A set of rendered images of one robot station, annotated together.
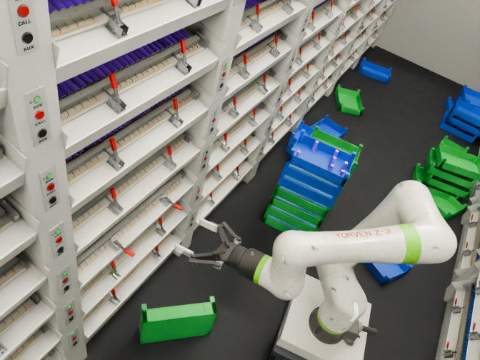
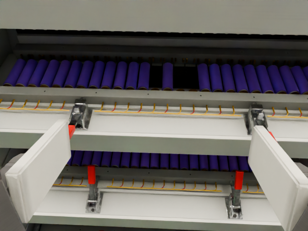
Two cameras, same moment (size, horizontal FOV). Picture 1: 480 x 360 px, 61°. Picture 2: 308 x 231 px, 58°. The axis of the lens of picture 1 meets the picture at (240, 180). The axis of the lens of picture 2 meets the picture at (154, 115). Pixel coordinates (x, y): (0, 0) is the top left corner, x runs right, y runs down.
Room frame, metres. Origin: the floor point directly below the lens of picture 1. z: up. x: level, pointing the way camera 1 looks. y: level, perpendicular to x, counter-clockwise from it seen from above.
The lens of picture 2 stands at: (0.76, -0.04, 0.79)
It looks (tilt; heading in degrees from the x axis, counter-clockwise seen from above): 33 degrees down; 73
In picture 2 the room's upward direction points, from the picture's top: 1 degrees clockwise
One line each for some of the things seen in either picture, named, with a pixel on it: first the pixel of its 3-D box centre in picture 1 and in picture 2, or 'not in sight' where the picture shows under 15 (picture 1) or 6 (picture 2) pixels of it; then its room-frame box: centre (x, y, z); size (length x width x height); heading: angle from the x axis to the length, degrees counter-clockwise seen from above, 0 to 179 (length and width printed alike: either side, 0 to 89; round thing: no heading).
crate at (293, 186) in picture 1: (311, 178); not in sight; (1.62, -0.36, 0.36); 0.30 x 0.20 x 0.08; 79
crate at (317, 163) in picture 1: (321, 156); not in sight; (1.62, -0.36, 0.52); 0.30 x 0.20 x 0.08; 79
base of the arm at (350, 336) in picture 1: (343, 326); not in sight; (0.84, -0.55, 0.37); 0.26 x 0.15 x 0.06; 92
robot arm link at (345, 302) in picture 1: (341, 303); not in sight; (0.84, -0.49, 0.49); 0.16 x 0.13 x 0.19; 20
